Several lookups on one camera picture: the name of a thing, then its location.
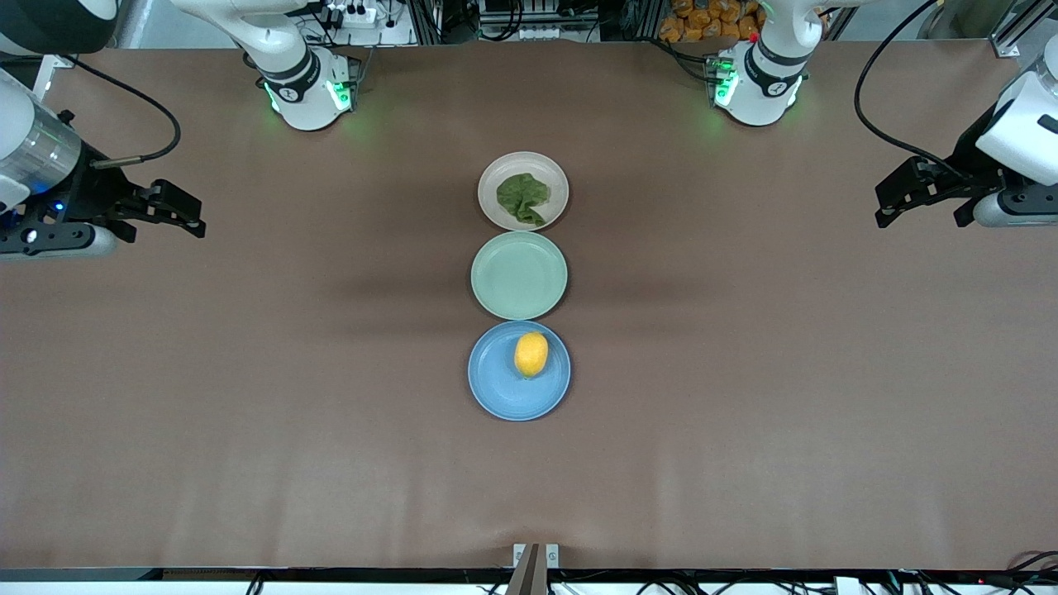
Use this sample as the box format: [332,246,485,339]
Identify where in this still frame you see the blue round plate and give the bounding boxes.
[467,320,572,422]

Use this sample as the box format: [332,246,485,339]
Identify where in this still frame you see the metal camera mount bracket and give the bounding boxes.
[506,543,560,595]

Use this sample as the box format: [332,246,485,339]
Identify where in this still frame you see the yellow lemon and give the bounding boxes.
[514,332,550,379]

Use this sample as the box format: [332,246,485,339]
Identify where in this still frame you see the orange snack packets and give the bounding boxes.
[659,0,763,44]

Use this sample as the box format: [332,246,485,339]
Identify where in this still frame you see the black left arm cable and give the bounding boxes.
[854,0,964,176]

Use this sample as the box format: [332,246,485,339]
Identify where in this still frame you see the green lettuce leaf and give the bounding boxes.
[496,173,552,227]

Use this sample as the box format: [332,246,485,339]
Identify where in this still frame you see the beige round plate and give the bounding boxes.
[477,151,570,232]

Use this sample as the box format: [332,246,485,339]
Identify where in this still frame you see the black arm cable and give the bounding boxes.
[62,55,182,170]
[854,0,964,176]

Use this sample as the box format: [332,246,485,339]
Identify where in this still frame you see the pale green round plate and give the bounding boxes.
[470,231,570,321]

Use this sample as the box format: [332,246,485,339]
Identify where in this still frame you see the aluminium frame profile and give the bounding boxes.
[990,0,1046,59]

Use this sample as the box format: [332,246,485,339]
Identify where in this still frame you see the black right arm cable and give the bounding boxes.
[62,55,182,170]

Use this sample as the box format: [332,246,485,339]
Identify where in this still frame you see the white power strip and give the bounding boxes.
[325,2,383,31]

